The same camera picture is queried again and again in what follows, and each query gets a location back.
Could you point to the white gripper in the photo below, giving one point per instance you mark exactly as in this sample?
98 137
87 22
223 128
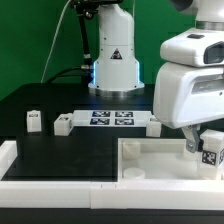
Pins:
189 87

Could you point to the white square table top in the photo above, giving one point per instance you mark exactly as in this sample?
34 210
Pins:
156 159

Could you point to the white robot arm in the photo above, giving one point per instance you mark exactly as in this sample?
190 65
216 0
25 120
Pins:
116 71

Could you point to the white U-shaped fence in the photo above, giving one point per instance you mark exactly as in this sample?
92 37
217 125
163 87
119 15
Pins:
141 194

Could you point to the white marker base plate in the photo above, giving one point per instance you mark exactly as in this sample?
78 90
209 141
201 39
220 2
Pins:
106 118

